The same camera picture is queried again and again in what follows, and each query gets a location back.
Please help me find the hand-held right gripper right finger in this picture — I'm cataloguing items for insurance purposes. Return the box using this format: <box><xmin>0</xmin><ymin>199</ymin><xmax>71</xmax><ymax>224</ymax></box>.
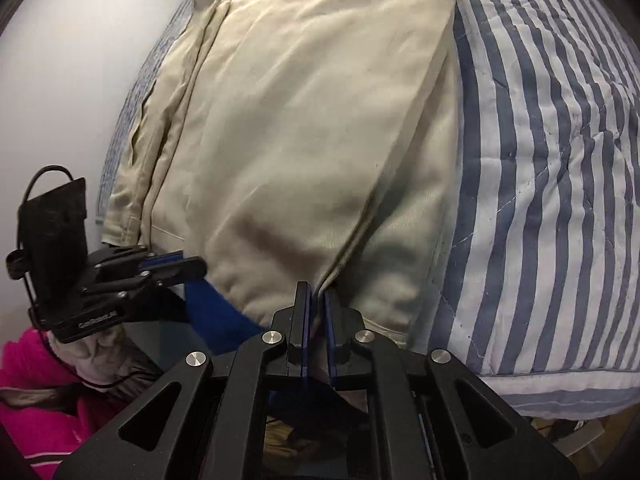
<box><xmin>324</xmin><ymin>290</ymin><xmax>581</xmax><ymax>480</ymax></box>

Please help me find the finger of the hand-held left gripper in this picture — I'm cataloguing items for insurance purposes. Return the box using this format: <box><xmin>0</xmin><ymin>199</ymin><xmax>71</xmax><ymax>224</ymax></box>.
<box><xmin>92</xmin><ymin>245</ymin><xmax>185</xmax><ymax>268</ymax></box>
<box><xmin>80</xmin><ymin>256</ymin><xmax>208</xmax><ymax>307</ymax></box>

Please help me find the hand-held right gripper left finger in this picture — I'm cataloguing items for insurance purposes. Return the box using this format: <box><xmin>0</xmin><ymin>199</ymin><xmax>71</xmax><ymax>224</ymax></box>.
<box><xmin>52</xmin><ymin>281</ymin><xmax>313</xmax><ymax>480</ymax></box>

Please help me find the beige and blue jacket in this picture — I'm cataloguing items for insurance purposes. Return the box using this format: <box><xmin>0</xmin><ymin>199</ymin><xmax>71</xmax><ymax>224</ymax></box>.
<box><xmin>102</xmin><ymin>0</ymin><xmax>461</xmax><ymax>348</ymax></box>

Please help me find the person's left forearm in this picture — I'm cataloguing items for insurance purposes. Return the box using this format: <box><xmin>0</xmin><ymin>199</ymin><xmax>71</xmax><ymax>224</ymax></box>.
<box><xmin>0</xmin><ymin>330</ymin><xmax>126</xmax><ymax>466</ymax></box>

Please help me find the person's left hand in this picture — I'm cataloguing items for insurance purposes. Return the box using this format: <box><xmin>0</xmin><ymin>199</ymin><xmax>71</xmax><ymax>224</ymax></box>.
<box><xmin>60</xmin><ymin>327</ymin><xmax>166</xmax><ymax>388</ymax></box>

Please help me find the blue striped quilt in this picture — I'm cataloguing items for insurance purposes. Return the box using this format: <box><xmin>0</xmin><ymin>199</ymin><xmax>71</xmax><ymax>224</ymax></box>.
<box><xmin>97</xmin><ymin>0</ymin><xmax>640</xmax><ymax>418</ymax></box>

